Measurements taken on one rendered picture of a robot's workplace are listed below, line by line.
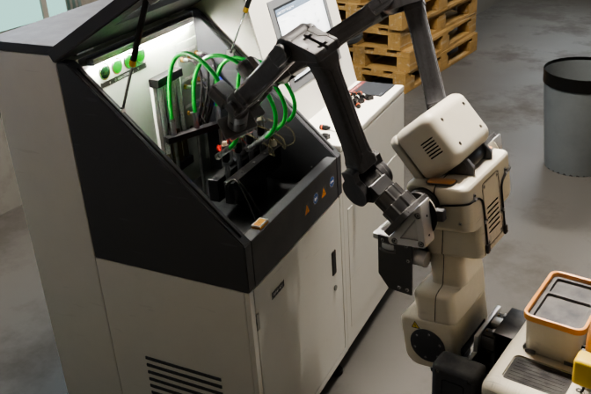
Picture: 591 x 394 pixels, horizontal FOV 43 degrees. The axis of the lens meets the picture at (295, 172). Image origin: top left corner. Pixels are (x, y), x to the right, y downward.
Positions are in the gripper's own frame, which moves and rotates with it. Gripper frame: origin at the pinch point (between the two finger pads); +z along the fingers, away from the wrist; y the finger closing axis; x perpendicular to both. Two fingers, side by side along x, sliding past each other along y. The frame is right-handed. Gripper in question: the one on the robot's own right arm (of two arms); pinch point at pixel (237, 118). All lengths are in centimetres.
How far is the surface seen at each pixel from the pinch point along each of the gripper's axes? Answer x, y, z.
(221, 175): 3.0, -10.0, 20.2
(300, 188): -9.1, -29.4, 4.9
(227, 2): -28.4, 40.9, 1.5
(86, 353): 48, -31, 86
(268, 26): -41.0, 28.2, 4.3
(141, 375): 42, -49, 72
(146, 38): 8.8, 37.9, 3.8
